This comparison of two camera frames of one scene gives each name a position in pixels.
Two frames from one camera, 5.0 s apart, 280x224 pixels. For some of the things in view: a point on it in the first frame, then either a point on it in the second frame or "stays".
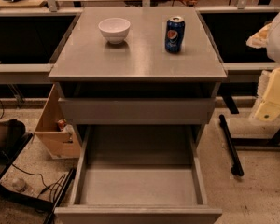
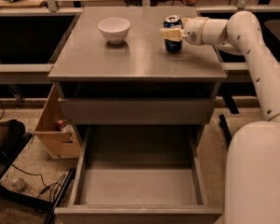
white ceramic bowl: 115,29 stays
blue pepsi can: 175,35 stays
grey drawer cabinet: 142,80 stays
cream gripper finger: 276,97 → 175,35
